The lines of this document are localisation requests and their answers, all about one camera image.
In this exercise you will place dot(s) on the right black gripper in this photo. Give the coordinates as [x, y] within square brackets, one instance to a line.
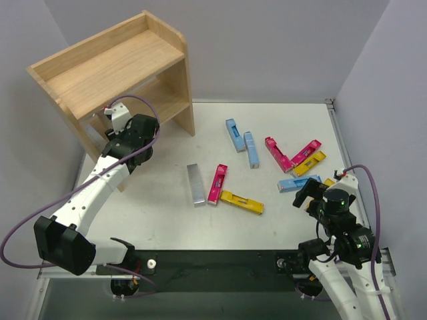
[307, 191]

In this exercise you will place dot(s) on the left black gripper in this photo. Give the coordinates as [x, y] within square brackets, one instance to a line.
[111, 134]

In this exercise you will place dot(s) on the silver toothpaste box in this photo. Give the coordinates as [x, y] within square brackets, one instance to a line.
[99, 116]
[196, 185]

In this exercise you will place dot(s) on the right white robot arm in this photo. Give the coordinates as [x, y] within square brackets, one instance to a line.
[348, 266]

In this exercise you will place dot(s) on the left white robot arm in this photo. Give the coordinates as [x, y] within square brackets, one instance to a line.
[61, 238]

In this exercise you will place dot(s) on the wooden two-tier shelf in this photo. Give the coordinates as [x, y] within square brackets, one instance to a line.
[143, 56]

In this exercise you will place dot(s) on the blue toothpaste box near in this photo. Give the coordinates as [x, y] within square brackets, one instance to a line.
[295, 184]

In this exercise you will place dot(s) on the blue toothpaste box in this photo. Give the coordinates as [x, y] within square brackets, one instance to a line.
[295, 184]
[253, 158]
[235, 136]

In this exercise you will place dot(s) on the yellow toothpaste box near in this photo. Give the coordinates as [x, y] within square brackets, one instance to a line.
[329, 182]

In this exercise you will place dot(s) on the yellow toothpaste box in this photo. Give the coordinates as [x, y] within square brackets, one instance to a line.
[308, 164]
[329, 182]
[243, 203]

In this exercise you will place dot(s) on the yellow toothpaste box right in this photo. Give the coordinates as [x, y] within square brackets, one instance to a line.
[308, 164]

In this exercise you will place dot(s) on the pink toothpaste box centre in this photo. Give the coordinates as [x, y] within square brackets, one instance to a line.
[282, 160]

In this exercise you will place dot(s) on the pink toothpaste box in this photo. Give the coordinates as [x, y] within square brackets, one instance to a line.
[217, 184]
[282, 160]
[305, 152]

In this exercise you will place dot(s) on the pink toothpaste box right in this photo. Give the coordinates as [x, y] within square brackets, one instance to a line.
[305, 152]

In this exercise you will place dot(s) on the blue toothpaste box middle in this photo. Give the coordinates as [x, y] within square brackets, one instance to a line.
[253, 158]

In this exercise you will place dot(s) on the yellow toothpaste box front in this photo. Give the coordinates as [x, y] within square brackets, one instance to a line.
[243, 203]

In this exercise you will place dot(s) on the blue toothpaste box far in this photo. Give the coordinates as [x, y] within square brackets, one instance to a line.
[235, 136]

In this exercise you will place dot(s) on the pink toothpaste box left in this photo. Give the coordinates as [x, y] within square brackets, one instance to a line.
[217, 184]

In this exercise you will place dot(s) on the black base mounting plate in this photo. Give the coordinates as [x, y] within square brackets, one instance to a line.
[218, 271]

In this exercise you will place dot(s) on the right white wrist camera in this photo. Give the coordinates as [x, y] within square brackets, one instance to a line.
[345, 181]

